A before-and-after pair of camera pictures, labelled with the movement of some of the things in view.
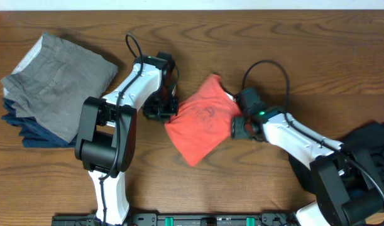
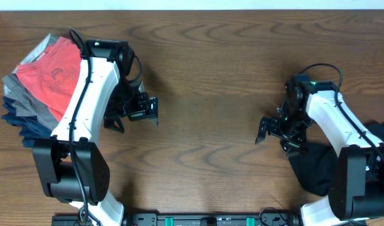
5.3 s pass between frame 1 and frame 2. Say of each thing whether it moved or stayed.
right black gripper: moved
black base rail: stayed
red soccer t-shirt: moved
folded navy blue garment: stayed
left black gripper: moved
